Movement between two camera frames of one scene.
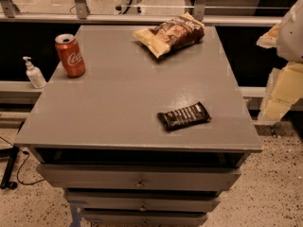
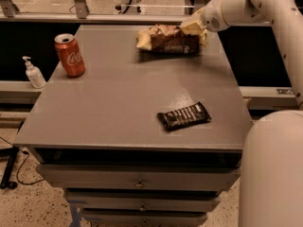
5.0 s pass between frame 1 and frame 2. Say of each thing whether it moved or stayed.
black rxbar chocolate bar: stayed
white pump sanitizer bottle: stayed
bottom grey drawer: stayed
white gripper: moved
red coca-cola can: stayed
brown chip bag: moved
